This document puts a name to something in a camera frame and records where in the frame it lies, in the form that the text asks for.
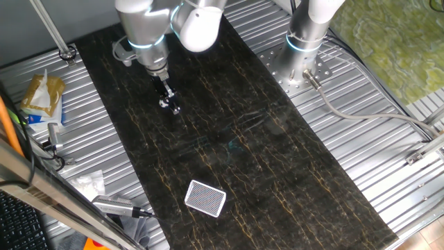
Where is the aluminium stand pole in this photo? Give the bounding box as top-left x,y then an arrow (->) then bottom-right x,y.
29,0 -> 78,67

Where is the thick black cable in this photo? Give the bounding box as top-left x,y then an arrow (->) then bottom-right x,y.
0,81 -> 37,190

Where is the metal frame bar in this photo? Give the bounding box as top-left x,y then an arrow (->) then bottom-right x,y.
0,137 -> 146,250

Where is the black usb cable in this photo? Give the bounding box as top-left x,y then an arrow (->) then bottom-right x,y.
131,206 -> 166,222

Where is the orange emergency stop button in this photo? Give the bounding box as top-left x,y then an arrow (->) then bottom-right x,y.
83,237 -> 114,250

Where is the orange tube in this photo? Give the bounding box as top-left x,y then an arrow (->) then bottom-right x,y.
0,95 -> 25,159

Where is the white mesh goal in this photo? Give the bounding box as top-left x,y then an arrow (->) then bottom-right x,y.
183,179 -> 227,219

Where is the yellow tissue pack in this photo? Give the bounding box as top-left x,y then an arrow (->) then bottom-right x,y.
19,68 -> 67,118

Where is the crumpled white tissue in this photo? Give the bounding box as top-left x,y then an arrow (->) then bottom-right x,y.
67,169 -> 107,202

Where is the aluminium profile bar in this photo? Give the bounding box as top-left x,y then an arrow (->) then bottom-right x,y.
404,103 -> 444,167

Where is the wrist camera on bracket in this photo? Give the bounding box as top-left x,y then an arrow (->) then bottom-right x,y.
116,48 -> 137,67

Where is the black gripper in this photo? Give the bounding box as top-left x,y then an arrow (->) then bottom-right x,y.
151,74 -> 182,116

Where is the grey cable with metal connector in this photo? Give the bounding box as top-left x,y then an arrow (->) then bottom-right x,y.
301,68 -> 444,140

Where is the black gold-veined marble mat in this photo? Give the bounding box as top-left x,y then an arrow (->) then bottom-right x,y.
74,6 -> 400,250

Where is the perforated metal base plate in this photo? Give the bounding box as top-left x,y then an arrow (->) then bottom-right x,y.
258,43 -> 334,99

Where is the black keyboard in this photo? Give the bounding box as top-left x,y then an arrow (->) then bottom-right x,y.
0,190 -> 51,250

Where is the white blue tissue pack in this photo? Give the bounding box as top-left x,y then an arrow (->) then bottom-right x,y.
26,99 -> 65,133

